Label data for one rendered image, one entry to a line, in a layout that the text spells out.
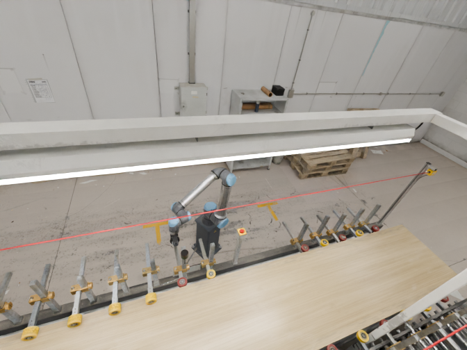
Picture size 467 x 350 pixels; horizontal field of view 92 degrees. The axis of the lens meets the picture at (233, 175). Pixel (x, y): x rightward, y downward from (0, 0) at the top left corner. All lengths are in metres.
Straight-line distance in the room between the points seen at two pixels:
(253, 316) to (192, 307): 0.48
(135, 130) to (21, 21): 3.22
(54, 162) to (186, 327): 1.51
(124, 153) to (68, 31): 3.09
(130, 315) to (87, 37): 3.20
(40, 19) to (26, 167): 3.09
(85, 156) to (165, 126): 0.27
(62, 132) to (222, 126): 0.48
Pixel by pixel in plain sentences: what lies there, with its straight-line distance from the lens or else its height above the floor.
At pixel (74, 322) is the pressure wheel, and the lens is 2.12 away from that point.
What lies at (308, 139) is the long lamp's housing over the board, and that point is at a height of 2.37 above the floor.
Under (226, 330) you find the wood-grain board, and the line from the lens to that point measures 2.02.
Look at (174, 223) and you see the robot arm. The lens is 2.10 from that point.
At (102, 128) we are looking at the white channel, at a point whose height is 2.46.
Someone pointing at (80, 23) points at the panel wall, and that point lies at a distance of 3.79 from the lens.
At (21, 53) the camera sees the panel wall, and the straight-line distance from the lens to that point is 4.03.
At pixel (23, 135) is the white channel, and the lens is 0.86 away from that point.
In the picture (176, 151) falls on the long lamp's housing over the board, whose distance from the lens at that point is 0.83.
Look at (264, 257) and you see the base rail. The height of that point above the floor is 0.70.
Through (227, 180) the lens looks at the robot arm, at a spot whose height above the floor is 1.41.
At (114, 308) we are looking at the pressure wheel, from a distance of 2.06.
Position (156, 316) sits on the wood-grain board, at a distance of 2.06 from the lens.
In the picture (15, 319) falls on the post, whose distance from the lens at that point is 2.54.
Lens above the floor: 2.83
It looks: 39 degrees down
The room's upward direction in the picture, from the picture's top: 9 degrees clockwise
